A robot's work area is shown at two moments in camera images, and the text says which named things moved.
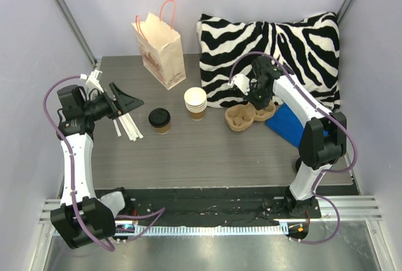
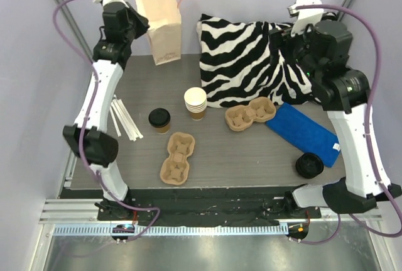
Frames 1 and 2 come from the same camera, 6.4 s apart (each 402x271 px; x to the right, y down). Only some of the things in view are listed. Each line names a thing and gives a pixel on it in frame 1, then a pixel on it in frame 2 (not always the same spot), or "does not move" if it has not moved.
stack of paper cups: x=196 y=102 does not move
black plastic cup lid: x=159 y=117 does not move
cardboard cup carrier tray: x=240 y=117 does not move
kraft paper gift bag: x=161 y=49 → x=156 y=0
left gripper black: x=116 y=103 → x=138 y=21
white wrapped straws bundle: x=132 y=130 does not move
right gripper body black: x=259 y=99 → x=276 y=36
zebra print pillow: x=308 y=48 does not move
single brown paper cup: x=162 y=130 does not move
